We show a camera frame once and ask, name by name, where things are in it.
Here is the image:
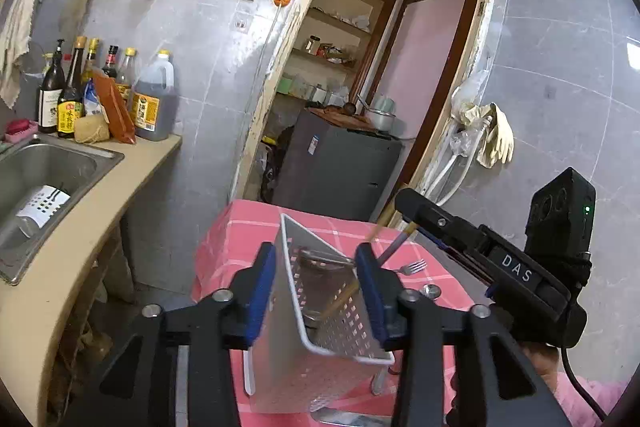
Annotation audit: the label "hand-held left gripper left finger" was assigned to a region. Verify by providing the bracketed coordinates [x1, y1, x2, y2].
[60, 243, 278, 427]

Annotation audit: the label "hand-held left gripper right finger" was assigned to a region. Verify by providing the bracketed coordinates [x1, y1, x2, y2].
[356, 243, 571, 427]

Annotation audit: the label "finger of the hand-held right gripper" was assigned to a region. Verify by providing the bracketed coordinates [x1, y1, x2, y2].
[417, 227, 493, 289]
[395, 188, 484, 254]

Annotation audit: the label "grey-tipped wooden chopstick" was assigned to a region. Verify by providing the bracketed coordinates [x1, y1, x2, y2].
[376, 223, 418, 268]

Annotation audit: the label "metal fork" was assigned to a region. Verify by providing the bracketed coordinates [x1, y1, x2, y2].
[399, 258, 429, 277]

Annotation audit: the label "white perforated utensil holder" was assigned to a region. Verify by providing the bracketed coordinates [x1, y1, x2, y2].
[244, 213, 396, 414]

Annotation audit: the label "person's right forearm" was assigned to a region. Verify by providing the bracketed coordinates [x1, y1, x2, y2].
[549, 369, 634, 427]

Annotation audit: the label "person's right hand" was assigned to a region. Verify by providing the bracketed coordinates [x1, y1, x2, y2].
[522, 341, 562, 390]

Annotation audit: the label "pink checked tablecloth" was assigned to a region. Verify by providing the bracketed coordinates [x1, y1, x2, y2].
[191, 199, 501, 427]

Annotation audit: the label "cream rubber gloves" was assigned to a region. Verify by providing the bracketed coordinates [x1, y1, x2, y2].
[459, 102, 516, 170]

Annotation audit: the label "metal cooking pot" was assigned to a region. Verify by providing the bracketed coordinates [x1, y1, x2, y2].
[364, 95, 398, 132]

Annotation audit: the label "grey washing machine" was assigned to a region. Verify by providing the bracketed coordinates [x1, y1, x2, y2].
[271, 108, 404, 224]

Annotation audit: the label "black bag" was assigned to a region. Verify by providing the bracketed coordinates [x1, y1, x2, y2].
[259, 126, 297, 204]

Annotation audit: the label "clear hanging plastic bag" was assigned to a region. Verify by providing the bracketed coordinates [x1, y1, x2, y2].
[449, 71, 489, 128]

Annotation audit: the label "wooden cutting board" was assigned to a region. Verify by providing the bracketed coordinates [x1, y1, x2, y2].
[305, 104, 374, 128]

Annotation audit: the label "wooden storage shelf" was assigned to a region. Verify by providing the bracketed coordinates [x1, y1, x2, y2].
[274, 0, 399, 108]

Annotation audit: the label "beige kitchen counter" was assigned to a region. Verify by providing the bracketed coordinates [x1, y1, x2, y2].
[0, 132, 184, 427]

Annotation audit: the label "large dark vinegar jug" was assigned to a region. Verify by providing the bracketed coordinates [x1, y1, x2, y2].
[130, 49, 178, 142]

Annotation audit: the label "orange-brown spice packet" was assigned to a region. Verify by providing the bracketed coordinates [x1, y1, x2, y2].
[92, 72, 138, 146]

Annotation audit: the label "tan loofah sponge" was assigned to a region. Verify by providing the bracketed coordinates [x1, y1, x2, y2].
[74, 114, 111, 144]

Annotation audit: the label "white perforated drainer basket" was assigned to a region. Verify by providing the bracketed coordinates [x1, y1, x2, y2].
[16, 184, 72, 239]

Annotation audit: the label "stainless steel sink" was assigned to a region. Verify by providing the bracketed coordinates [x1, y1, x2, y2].
[0, 134, 126, 286]

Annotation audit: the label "yellow-capped clear bottle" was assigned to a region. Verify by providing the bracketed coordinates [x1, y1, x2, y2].
[115, 47, 138, 108]

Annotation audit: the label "blue and white packet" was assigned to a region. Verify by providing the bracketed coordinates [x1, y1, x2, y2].
[82, 79, 109, 118]

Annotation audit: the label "soy sauce bottle yellow label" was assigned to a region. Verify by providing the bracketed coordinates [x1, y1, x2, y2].
[56, 36, 87, 138]

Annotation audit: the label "red-capped dark bottle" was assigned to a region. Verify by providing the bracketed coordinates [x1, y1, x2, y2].
[102, 45, 120, 80]

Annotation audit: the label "pink scrub brush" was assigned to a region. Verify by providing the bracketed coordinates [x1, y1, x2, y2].
[4, 119, 39, 144]

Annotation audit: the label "slim dark glass bottle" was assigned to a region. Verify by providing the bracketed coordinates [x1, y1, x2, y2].
[82, 38, 101, 84]

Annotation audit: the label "white hanging towel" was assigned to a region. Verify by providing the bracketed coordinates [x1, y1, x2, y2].
[0, 0, 45, 110]

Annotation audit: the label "white hose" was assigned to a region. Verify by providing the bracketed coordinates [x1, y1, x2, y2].
[424, 116, 494, 204]

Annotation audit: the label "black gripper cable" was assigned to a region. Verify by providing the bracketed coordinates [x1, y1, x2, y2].
[559, 346, 610, 422]

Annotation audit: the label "wooden door frame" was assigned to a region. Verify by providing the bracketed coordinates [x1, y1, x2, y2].
[231, 0, 499, 229]

